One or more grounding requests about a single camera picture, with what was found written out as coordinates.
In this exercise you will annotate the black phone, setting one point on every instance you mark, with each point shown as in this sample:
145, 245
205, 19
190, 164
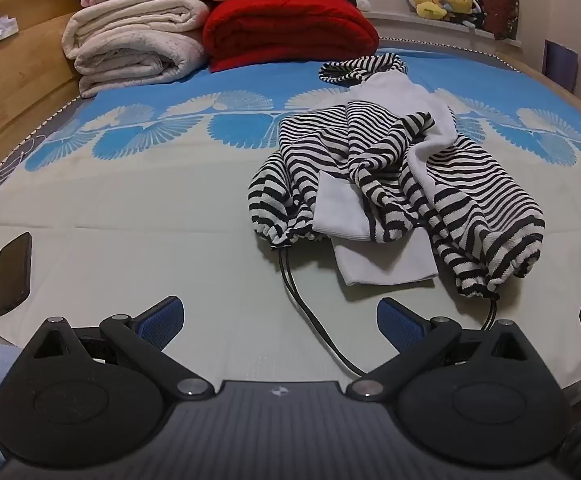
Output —
13, 275

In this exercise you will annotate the wooden bed frame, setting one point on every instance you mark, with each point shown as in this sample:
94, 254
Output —
20, 90

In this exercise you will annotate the red folded blanket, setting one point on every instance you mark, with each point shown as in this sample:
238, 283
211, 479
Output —
290, 27

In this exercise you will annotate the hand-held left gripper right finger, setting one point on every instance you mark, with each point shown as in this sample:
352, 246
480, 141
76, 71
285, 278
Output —
398, 324

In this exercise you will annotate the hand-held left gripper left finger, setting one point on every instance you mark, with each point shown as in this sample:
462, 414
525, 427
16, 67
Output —
163, 321

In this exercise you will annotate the purple panel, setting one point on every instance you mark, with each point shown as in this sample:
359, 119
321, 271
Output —
561, 66

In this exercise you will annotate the dark red cushion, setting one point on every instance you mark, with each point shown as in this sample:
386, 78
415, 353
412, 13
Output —
501, 7

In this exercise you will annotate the cream folded blanket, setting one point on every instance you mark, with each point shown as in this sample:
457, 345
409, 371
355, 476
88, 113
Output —
130, 35

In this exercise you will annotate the blue patterned bed sheet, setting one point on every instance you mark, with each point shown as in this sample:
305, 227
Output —
145, 200

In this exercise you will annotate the white window sill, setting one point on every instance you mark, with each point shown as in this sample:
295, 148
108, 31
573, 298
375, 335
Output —
420, 27

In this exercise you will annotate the black white striped hoodie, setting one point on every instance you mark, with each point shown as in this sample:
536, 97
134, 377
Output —
380, 170

